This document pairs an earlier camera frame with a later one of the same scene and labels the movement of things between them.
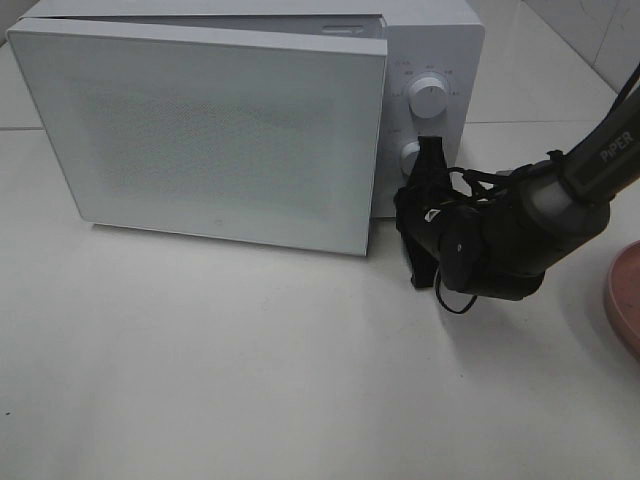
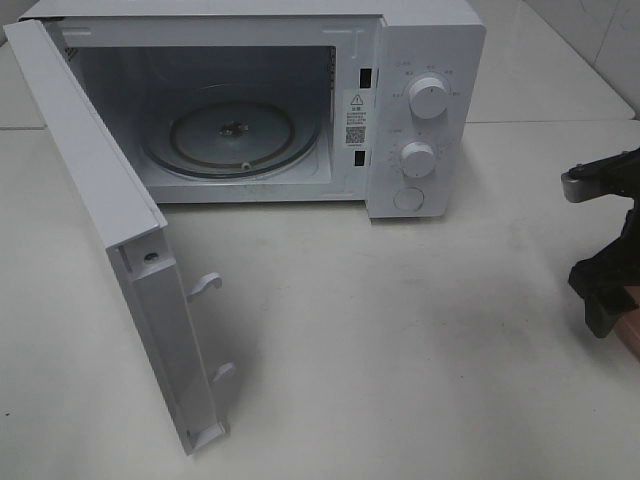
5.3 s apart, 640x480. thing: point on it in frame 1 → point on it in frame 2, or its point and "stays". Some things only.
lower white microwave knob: x=408 y=156 stays
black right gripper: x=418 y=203 → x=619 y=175
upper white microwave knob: x=428 y=95 stays
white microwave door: x=261 y=129 → x=134 y=230
